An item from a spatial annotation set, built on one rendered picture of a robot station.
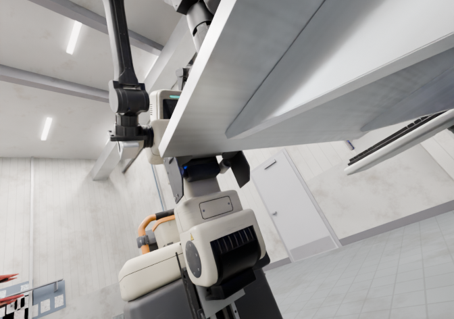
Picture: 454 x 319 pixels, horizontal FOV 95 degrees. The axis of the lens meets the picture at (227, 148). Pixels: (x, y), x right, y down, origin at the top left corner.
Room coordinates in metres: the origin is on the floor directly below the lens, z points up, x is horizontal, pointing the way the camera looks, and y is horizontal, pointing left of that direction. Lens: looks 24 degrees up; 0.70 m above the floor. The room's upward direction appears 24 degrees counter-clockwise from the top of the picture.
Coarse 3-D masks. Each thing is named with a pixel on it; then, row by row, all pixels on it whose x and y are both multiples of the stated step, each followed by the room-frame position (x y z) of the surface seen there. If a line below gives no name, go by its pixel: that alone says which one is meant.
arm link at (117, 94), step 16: (112, 0) 0.35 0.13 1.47; (112, 16) 0.36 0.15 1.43; (112, 32) 0.39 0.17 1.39; (112, 48) 0.42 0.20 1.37; (128, 48) 0.43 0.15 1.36; (128, 64) 0.45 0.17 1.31; (112, 80) 0.44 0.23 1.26; (128, 80) 0.46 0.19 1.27; (112, 96) 0.47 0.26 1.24; (144, 96) 0.51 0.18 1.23
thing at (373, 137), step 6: (414, 120) 0.85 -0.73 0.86; (390, 126) 0.90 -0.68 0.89; (396, 126) 0.89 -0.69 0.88; (402, 126) 0.88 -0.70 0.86; (372, 132) 0.95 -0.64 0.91; (378, 132) 0.94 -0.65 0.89; (384, 132) 0.92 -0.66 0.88; (390, 132) 0.91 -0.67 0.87; (360, 138) 0.99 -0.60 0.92; (366, 138) 0.98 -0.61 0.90; (372, 138) 0.96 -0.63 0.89; (378, 138) 0.95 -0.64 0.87; (384, 138) 0.93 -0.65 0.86; (354, 144) 1.02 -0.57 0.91; (360, 144) 1.00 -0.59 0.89; (366, 144) 0.99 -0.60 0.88; (372, 144) 0.97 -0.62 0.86; (360, 150) 1.02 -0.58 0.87
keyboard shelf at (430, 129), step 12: (432, 120) 0.65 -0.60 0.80; (444, 120) 0.63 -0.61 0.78; (420, 132) 0.68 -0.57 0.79; (432, 132) 0.71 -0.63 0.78; (396, 144) 0.73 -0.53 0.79; (408, 144) 0.73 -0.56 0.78; (372, 156) 0.79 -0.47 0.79; (384, 156) 0.78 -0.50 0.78; (348, 168) 0.86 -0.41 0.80; (360, 168) 0.84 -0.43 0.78
